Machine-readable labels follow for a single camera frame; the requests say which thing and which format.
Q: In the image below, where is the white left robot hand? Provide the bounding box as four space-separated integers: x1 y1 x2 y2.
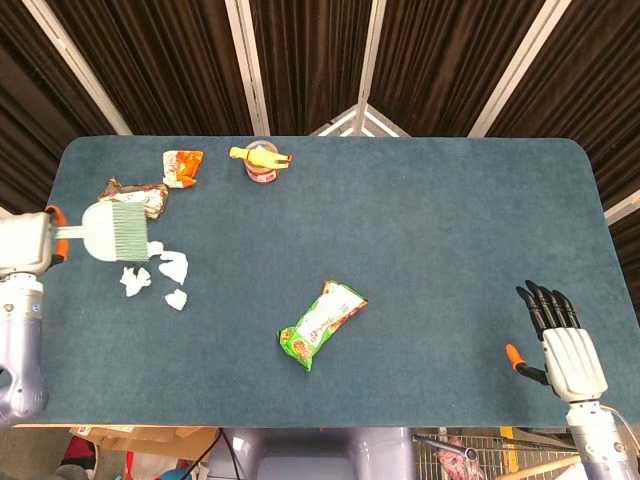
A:
0 204 70 278

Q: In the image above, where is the brown gold snack wrapper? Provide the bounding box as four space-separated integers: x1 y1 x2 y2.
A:
97 176 170 222

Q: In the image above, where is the wooden stick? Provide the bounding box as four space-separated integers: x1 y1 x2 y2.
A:
503 453 584 480

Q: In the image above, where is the mint green hand brush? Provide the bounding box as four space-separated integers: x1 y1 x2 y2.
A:
51 199 152 263

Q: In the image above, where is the lavender robot torso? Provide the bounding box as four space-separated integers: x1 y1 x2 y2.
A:
207 427 416 480

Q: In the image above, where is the brown cardboard box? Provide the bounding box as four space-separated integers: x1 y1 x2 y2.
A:
67 425 219 457

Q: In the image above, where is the yellow rubber chicken toy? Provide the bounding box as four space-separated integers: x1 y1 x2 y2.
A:
228 144 294 171

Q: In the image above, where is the orange white snack wrapper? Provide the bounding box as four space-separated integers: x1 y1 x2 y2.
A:
161 149 206 190

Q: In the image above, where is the blue felt table cover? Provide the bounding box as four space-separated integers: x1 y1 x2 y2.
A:
0 135 640 430

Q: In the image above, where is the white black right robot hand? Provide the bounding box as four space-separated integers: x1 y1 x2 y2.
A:
505 279 610 402

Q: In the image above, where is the metal wire basket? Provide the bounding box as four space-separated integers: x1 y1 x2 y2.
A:
411 427 584 480

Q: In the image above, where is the white metal frame post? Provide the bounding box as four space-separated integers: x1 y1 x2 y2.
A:
353 0 387 109
603 189 640 224
467 0 572 139
22 0 133 137
224 0 272 137

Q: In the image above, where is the dark brown curtain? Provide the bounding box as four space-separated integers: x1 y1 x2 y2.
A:
0 0 640 261

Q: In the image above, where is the white frame floor foot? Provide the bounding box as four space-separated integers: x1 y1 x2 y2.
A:
309 103 412 138

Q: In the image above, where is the green snack bag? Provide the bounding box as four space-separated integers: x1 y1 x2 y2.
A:
277 279 370 374

